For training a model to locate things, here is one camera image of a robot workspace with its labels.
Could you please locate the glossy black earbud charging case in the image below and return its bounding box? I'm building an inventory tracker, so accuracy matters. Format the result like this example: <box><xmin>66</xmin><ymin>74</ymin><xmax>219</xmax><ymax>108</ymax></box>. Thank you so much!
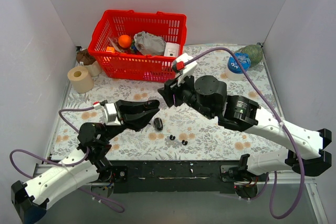
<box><xmin>143</xmin><ymin>100</ymin><xmax>160</xmax><ymax>110</ymax></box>

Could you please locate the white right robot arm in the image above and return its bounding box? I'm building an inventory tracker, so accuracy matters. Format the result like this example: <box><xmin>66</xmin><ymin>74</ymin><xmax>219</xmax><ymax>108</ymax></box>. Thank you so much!
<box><xmin>158</xmin><ymin>76</ymin><xmax>332</xmax><ymax>181</ymax></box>

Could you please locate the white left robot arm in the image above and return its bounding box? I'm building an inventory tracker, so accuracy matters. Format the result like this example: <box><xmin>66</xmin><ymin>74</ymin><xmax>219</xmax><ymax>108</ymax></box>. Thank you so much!
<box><xmin>11</xmin><ymin>100</ymin><xmax>160</xmax><ymax>223</ymax></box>

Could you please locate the plastic-wrapped black earbud case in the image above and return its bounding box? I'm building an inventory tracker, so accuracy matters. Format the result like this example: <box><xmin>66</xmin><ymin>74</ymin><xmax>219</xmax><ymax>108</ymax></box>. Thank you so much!
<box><xmin>153</xmin><ymin>118</ymin><xmax>163</xmax><ymax>131</ymax></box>

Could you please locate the floral patterned table mat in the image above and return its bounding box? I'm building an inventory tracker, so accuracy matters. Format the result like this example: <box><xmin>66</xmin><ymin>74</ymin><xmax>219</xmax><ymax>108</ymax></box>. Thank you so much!
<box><xmin>51</xmin><ymin>45</ymin><xmax>294</xmax><ymax>162</ymax></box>

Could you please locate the white small box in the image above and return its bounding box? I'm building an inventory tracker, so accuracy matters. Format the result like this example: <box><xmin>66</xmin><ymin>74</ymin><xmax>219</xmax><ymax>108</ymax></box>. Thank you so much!
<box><xmin>163</xmin><ymin>42</ymin><xmax>180</xmax><ymax>58</ymax></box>

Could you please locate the crumpled grey plastic bag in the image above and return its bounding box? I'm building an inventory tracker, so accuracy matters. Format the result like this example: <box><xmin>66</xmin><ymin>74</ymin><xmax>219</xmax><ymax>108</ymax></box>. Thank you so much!
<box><xmin>133</xmin><ymin>31</ymin><xmax>166</xmax><ymax>56</ymax></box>

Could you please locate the beige paper roll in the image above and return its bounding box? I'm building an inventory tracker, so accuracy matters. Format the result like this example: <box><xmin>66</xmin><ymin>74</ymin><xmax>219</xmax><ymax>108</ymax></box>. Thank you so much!
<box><xmin>67</xmin><ymin>66</ymin><xmax>94</xmax><ymax>93</ymax></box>

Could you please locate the blue-lidded white container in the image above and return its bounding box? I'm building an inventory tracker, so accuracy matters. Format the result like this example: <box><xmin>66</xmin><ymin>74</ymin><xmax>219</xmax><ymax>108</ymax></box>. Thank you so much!
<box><xmin>225</xmin><ymin>52</ymin><xmax>251</xmax><ymax>81</ymax></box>

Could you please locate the orange small box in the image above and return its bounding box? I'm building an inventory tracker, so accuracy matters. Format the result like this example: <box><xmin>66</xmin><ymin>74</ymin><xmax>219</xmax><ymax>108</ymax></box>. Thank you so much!
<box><xmin>106</xmin><ymin>47</ymin><xmax>115</xmax><ymax>53</ymax></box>

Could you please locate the red plastic shopping basket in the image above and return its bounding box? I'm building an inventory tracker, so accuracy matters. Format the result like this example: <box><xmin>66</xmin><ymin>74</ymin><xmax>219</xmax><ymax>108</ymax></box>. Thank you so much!
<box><xmin>88</xmin><ymin>10</ymin><xmax>187</xmax><ymax>82</ymax></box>

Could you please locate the orange fruit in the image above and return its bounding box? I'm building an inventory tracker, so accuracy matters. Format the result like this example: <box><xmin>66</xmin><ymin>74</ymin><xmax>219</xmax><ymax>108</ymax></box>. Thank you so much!
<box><xmin>118</xmin><ymin>35</ymin><xmax>132</xmax><ymax>48</ymax></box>

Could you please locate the clear snack packet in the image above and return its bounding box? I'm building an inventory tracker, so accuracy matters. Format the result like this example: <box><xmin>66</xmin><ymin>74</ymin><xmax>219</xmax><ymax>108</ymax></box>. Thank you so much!
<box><xmin>108</xmin><ymin>37</ymin><xmax>130</xmax><ymax>53</ymax></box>

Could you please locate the green avocado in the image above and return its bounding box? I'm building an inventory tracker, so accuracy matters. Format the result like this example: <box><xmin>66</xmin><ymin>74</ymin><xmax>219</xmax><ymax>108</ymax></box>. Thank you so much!
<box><xmin>236</xmin><ymin>45</ymin><xmax>263</xmax><ymax>67</ymax></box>

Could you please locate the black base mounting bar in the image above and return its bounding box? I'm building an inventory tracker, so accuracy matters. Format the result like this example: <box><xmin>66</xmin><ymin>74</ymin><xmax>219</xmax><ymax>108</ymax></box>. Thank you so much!
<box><xmin>93</xmin><ymin>161</ymin><xmax>266</xmax><ymax>199</ymax></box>

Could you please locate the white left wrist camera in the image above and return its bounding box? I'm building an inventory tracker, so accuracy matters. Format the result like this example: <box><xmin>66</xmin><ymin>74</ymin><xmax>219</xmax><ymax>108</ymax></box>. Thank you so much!
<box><xmin>93</xmin><ymin>100</ymin><xmax>122</xmax><ymax>126</ymax></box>

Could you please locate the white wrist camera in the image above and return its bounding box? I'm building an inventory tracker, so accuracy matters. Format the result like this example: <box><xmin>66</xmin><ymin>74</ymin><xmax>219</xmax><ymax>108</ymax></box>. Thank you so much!
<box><xmin>93</xmin><ymin>100</ymin><xmax>122</xmax><ymax>126</ymax></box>
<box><xmin>172</xmin><ymin>53</ymin><xmax>197</xmax><ymax>86</ymax></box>

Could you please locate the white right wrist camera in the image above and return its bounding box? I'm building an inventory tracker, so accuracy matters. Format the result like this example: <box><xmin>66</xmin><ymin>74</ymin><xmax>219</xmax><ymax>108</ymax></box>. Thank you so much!
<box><xmin>172</xmin><ymin>53</ymin><xmax>197</xmax><ymax>86</ymax></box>

